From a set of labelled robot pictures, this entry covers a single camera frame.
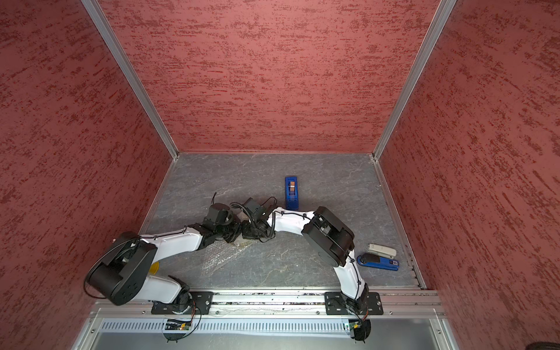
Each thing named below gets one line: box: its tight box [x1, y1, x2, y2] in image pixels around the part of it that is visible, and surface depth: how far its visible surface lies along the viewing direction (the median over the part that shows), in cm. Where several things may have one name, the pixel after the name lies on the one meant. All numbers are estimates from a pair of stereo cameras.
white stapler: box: [367, 243, 397, 259], surface depth 85 cm
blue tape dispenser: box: [285, 176, 299, 210], surface depth 102 cm
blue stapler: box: [356, 253, 400, 272], surface depth 83 cm
